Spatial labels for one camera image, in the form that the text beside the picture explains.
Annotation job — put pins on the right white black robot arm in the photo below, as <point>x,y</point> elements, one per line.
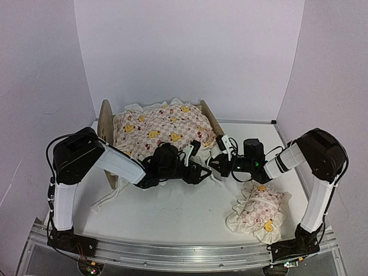
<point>328,162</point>

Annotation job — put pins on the wooden pet bed frame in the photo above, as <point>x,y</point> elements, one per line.
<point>105,129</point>

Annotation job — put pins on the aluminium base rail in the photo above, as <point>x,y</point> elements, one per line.
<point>97,257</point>

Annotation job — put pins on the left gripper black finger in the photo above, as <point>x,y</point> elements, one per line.
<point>195,179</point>
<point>201,170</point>

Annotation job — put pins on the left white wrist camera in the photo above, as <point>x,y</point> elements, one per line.
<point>190,150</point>

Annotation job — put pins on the duck print ruffled bed cover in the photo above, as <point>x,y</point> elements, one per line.
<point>154,138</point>

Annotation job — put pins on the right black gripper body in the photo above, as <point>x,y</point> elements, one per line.
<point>247,165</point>

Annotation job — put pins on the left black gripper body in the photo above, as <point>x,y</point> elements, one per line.
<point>187,177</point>

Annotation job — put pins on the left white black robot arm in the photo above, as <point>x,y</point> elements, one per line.
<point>71,157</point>

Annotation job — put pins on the duck print ruffled pillow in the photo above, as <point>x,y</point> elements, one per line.
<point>260,212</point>

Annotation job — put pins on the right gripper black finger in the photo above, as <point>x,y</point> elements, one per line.
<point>217,170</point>
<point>215,162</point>

